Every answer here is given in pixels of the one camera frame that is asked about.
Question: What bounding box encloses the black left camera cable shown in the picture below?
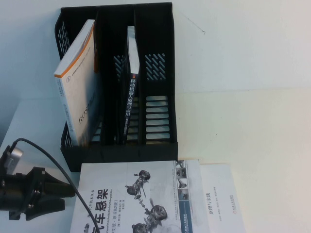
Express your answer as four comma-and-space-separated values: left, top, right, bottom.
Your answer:
9, 137, 93, 219

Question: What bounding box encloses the dark spine mobile robot book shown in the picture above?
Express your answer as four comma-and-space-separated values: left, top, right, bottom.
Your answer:
121, 26, 141, 146

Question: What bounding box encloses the white car suspension book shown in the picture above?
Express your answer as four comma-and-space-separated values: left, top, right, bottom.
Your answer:
69, 159, 211, 233

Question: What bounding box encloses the white autonomous driving book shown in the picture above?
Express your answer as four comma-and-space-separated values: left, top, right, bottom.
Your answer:
199, 163, 245, 233

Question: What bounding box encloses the white orange ROS book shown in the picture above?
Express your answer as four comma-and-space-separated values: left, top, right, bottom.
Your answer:
53, 19, 104, 148

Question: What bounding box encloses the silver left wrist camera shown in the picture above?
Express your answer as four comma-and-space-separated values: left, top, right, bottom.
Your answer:
4, 145, 24, 174

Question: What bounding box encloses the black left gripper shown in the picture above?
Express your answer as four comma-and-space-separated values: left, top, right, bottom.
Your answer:
8, 166, 76, 220

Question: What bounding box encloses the black plastic book stand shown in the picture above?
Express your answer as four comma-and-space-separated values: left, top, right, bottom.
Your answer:
53, 2, 179, 172

